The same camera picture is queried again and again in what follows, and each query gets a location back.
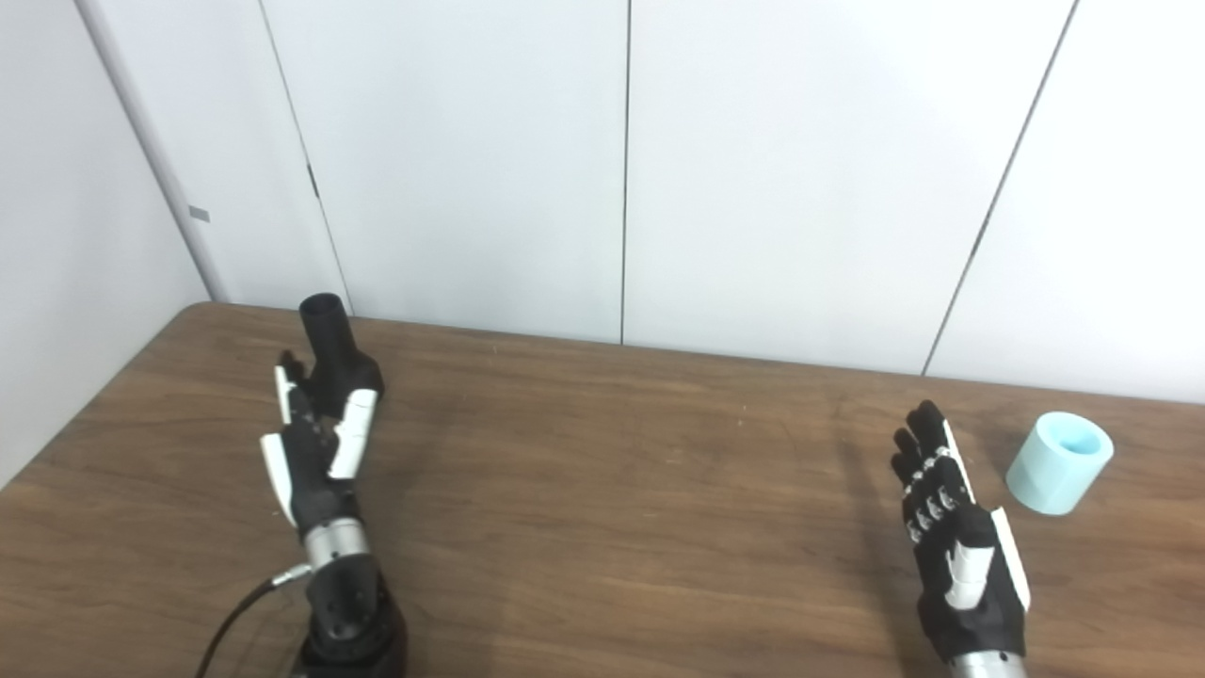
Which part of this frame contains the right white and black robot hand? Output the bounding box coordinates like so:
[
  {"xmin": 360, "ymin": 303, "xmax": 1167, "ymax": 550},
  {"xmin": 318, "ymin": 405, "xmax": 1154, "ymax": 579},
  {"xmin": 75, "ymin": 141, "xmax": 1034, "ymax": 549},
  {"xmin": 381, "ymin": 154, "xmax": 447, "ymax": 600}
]
[{"xmin": 891, "ymin": 400, "xmax": 1032, "ymax": 665}]

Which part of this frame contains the light-blue hose piece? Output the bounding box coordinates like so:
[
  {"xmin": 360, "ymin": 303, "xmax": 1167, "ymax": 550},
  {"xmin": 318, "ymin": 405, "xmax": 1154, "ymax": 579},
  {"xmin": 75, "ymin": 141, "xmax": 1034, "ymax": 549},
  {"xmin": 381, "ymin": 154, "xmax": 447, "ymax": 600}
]
[{"xmin": 1005, "ymin": 412, "xmax": 1115, "ymax": 516}]

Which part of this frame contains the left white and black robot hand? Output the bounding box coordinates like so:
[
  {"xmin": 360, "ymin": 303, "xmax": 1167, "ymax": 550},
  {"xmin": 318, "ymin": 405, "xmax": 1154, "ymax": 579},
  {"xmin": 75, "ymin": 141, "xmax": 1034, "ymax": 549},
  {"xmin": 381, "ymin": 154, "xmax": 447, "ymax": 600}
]
[{"xmin": 260, "ymin": 351, "xmax": 379, "ymax": 540}]

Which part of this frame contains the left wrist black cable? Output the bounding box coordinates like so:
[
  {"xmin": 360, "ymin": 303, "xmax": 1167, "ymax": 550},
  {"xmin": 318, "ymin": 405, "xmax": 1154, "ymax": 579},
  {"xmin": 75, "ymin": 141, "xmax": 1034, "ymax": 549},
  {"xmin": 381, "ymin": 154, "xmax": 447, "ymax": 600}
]
[{"xmin": 195, "ymin": 563, "xmax": 314, "ymax": 678}]

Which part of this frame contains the white corner post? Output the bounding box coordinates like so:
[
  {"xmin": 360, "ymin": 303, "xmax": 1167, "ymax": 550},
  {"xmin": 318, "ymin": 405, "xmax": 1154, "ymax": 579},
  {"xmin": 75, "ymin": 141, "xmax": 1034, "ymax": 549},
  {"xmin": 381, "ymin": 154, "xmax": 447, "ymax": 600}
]
[{"xmin": 73, "ymin": 0, "xmax": 233, "ymax": 304}]

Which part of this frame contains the black nozzle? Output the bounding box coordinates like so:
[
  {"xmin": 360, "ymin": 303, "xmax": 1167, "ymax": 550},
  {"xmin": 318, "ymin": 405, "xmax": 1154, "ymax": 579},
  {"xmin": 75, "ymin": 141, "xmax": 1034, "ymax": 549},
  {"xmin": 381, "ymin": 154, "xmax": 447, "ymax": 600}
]
[{"xmin": 298, "ymin": 293, "xmax": 386, "ymax": 421}]

